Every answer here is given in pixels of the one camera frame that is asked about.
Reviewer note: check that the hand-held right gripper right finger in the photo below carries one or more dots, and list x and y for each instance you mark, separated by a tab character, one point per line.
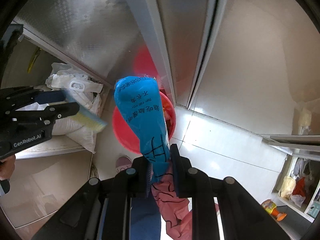
175	172

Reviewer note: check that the person's blue pants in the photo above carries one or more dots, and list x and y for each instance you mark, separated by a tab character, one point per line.
143	220

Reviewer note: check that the white storage shelf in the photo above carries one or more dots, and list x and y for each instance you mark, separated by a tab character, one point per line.
300	187

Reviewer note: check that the white sack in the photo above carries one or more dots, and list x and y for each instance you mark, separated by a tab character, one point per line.
80	132

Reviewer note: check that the pink slipper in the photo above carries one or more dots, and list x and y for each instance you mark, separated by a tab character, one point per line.
123	165

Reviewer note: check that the blue scrub brush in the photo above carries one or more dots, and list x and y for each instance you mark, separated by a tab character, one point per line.
88	121

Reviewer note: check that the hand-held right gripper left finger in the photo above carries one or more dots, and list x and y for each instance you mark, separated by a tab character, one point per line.
148	177

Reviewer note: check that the blue pink plastic wrapper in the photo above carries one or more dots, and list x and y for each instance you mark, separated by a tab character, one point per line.
147	120

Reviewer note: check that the steel cabinet door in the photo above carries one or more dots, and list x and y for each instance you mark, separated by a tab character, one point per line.
82	30

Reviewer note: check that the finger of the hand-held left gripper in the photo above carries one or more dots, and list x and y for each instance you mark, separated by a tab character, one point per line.
51	96
62	111

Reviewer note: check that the red plastic bucket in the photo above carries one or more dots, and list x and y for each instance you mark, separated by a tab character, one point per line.
125	132

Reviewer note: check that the person's left hand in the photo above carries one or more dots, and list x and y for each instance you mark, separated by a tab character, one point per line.
7	167

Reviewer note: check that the orange toy bottle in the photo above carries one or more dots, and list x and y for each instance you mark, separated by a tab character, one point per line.
272	208

